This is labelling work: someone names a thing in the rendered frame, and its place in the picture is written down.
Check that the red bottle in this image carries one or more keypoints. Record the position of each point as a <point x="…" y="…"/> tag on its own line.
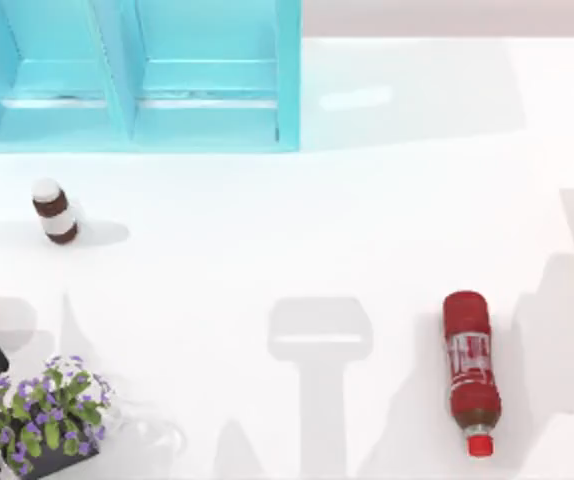
<point x="468" y="360"/>

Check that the brown white-capped medicine bottle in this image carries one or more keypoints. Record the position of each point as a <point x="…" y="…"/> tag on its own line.
<point x="54" y="212"/>

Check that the light blue rack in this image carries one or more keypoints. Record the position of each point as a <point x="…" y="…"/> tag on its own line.
<point x="117" y="75"/>

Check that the purple flowering potted plant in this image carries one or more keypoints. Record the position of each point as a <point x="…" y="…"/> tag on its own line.
<point x="37" y="420"/>

